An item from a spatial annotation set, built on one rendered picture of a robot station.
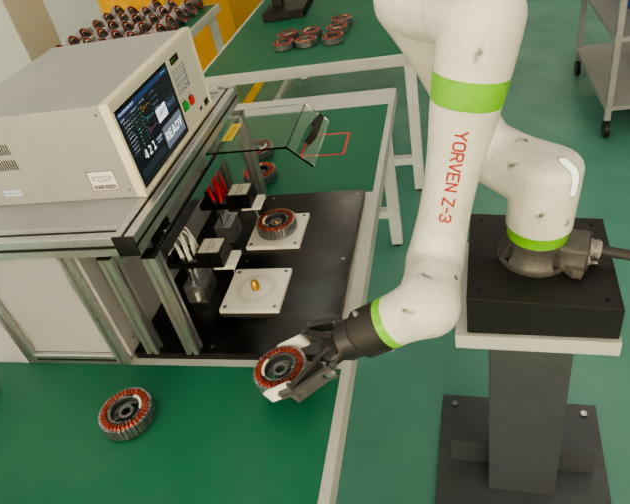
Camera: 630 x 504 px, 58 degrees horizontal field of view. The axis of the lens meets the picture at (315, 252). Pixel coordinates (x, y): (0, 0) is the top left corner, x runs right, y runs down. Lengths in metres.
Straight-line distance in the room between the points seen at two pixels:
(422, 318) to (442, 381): 1.22
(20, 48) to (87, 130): 4.06
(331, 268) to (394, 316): 0.50
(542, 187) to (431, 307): 0.34
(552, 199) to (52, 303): 1.05
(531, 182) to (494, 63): 0.33
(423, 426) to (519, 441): 0.44
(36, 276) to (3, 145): 0.27
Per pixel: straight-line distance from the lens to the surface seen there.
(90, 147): 1.21
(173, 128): 1.34
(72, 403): 1.40
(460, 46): 0.86
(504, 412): 1.57
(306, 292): 1.37
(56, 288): 1.32
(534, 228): 1.18
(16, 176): 1.35
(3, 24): 5.22
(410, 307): 0.92
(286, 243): 1.52
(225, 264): 1.34
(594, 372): 2.20
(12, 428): 1.44
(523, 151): 1.17
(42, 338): 1.49
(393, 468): 1.94
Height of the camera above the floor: 1.67
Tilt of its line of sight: 37 degrees down
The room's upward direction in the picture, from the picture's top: 13 degrees counter-clockwise
